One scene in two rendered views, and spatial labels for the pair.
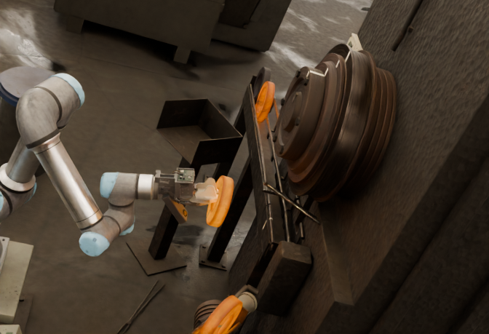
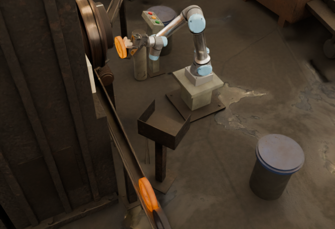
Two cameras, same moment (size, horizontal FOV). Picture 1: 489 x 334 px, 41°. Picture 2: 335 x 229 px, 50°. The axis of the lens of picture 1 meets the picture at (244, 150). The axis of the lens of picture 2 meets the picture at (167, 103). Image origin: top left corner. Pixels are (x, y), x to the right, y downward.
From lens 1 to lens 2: 3.65 m
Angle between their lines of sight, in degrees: 102
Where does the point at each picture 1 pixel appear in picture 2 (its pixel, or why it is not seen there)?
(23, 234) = (218, 146)
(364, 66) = not seen: outside the picture
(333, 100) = not seen: outside the picture
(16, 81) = (287, 145)
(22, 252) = (191, 90)
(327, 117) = not seen: hidden behind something
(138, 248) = (170, 174)
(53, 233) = (209, 155)
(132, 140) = not seen: outside the picture
